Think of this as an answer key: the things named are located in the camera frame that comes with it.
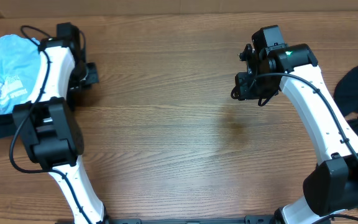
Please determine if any light blue printed t-shirt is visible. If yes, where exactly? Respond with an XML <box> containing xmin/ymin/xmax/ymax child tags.
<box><xmin>0</xmin><ymin>34</ymin><xmax>40</xmax><ymax>115</ymax></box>

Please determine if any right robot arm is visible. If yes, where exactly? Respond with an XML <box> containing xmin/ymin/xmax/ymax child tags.
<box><xmin>231</xmin><ymin>25</ymin><xmax>358</xmax><ymax>224</ymax></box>

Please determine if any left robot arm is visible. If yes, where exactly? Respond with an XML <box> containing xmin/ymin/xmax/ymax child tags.
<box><xmin>9</xmin><ymin>22</ymin><xmax>109</xmax><ymax>224</ymax></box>

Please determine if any right black cable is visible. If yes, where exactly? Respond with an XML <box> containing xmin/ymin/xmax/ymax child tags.
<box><xmin>230</xmin><ymin>72</ymin><xmax>358</xmax><ymax>224</ymax></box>

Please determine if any black cable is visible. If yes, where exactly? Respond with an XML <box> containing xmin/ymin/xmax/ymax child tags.
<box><xmin>9</xmin><ymin>25</ymin><xmax>93</xmax><ymax>224</ymax></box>
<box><xmin>230</xmin><ymin>72</ymin><xmax>358</xmax><ymax>224</ymax></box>

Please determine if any left black cable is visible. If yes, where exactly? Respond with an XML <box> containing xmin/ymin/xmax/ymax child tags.
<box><xmin>9</xmin><ymin>25</ymin><xmax>93</xmax><ymax>224</ymax></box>

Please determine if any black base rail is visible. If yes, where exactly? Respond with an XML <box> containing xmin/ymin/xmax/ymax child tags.
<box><xmin>99</xmin><ymin>215</ymin><xmax>281</xmax><ymax>224</ymax></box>

